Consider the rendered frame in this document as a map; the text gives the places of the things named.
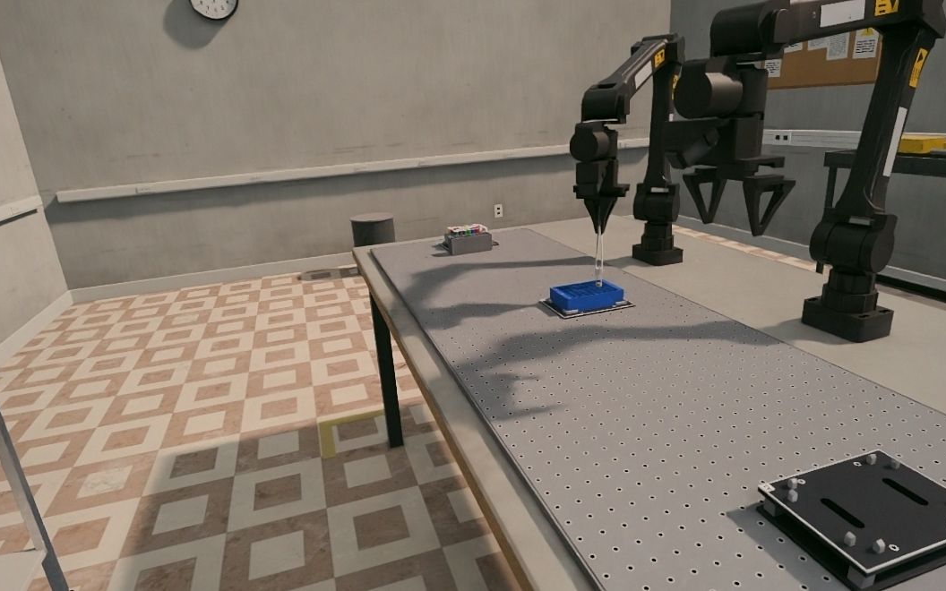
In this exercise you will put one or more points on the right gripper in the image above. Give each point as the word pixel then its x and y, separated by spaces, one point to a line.
pixel 604 201

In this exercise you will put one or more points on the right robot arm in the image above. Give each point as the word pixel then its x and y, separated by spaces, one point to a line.
pixel 664 57

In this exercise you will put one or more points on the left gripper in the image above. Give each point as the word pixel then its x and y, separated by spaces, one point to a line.
pixel 741 170

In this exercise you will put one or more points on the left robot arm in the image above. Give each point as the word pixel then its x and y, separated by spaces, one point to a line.
pixel 718 87

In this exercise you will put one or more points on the blue tube carrier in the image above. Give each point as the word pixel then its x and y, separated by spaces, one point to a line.
pixel 586 295

